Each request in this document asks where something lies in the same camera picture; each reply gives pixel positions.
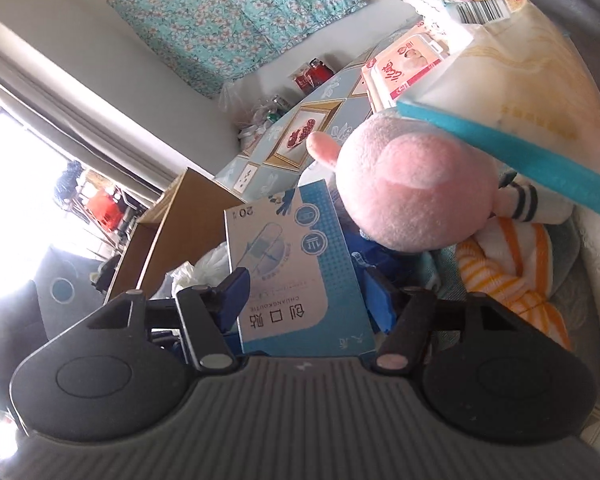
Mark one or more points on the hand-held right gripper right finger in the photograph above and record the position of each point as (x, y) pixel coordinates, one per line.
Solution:
(380, 300)

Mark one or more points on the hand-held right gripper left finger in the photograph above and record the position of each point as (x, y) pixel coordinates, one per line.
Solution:
(236, 295)

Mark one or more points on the blue white plaster box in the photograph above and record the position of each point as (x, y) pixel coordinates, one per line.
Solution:
(290, 260)

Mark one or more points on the brown cardboard box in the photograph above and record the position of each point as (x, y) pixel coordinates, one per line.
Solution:
(190, 220)

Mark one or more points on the pink white plush bunny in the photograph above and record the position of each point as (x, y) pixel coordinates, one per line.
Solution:
(410, 185)

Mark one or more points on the cotton swab bag teal strip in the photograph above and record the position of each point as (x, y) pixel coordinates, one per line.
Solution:
(520, 85)

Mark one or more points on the white plastic bag blue print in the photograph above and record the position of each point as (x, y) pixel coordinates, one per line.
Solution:
(205, 267)

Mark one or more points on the orange striped white cloth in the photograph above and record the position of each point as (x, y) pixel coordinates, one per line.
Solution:
(510, 285)

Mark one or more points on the red crate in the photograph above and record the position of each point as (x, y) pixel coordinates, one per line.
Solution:
(105, 207)

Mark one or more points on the dark blue dotted cloth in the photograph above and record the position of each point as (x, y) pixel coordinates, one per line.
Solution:
(65, 280)

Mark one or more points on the clear plastic bag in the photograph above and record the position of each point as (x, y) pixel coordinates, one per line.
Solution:
(235, 105)

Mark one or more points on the patterned light blue tablecloth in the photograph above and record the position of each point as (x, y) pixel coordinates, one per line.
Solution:
(352, 110)

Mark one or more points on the hanging dark blue garment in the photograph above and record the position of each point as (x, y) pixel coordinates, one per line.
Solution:
(70, 180)

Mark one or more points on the pink wet wipes pack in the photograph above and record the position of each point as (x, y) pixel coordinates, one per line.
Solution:
(405, 67)

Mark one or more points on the grey curtain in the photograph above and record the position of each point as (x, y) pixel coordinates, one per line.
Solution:
(80, 110)

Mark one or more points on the teal floral cloth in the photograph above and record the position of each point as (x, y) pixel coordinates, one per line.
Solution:
(220, 15)

